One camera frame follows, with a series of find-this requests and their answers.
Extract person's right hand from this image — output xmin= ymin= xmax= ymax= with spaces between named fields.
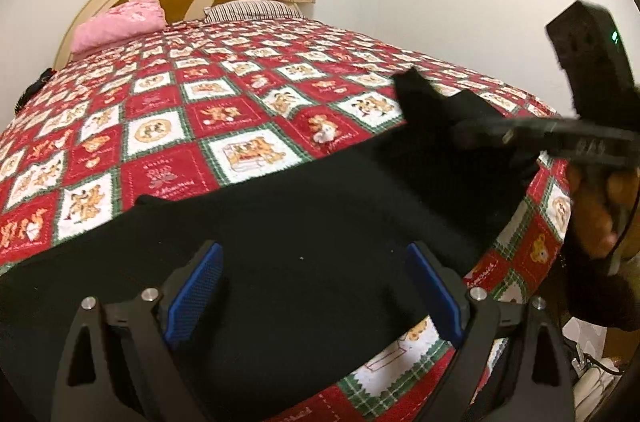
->
xmin=566 ymin=162 xmax=640 ymax=261

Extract black bag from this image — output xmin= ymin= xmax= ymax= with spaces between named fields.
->
xmin=13 ymin=66 xmax=54 ymax=113

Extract white cable bundle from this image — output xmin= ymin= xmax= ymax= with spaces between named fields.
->
xmin=571 ymin=317 xmax=627 ymax=411

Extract pink pillow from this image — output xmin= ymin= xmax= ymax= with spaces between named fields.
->
xmin=69 ymin=0 xmax=166 ymax=55

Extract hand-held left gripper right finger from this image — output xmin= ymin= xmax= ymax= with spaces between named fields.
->
xmin=404 ymin=242 xmax=576 ymax=422

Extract black pants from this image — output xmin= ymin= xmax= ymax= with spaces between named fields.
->
xmin=0 ymin=66 xmax=568 ymax=422

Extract red teddy bear printed bedspread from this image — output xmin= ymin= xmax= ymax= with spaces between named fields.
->
xmin=0 ymin=16 xmax=573 ymax=422

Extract striped pillow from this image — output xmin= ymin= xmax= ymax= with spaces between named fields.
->
xmin=202 ymin=0 xmax=309 ymax=24

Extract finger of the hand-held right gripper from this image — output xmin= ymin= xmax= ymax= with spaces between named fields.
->
xmin=451 ymin=114 xmax=557 ymax=149

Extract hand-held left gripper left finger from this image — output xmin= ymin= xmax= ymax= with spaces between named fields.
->
xmin=50 ymin=239 xmax=226 ymax=422

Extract person's right forearm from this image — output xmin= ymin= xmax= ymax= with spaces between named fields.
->
xmin=561 ymin=232 xmax=640 ymax=331

